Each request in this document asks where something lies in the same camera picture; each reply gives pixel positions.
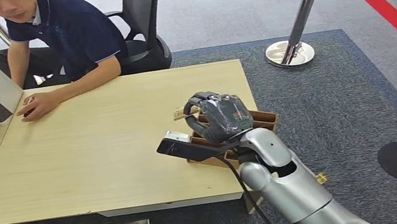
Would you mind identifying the light wooden card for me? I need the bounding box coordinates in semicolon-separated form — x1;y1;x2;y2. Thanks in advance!
171;105;202;122

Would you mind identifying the person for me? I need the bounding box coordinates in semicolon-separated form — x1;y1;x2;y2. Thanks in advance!
0;0;137;126

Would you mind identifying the person's left hand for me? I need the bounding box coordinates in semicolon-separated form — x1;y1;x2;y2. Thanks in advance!
13;89;65;124

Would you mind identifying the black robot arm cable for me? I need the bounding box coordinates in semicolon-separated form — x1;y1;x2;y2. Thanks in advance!
215;149;287;224

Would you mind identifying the brown wooden card rack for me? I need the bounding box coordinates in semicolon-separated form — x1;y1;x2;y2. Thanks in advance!
180;103;285;175

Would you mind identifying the chrome stanchion with round base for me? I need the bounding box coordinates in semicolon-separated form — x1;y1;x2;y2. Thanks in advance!
257;0;342;71

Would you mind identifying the dark blue-grey rug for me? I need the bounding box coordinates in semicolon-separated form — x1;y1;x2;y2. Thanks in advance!
0;21;397;224

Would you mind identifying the black office chair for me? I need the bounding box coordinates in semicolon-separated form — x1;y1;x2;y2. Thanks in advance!
103;0;174;77

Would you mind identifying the pale and black wrist camera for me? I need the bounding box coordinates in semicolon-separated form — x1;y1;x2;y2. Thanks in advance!
154;121;244;168

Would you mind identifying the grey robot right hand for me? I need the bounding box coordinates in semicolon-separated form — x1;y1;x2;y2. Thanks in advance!
181;85;257;149

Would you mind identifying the small yellow tape piece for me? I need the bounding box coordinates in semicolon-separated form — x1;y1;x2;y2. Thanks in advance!
315;172;329;186

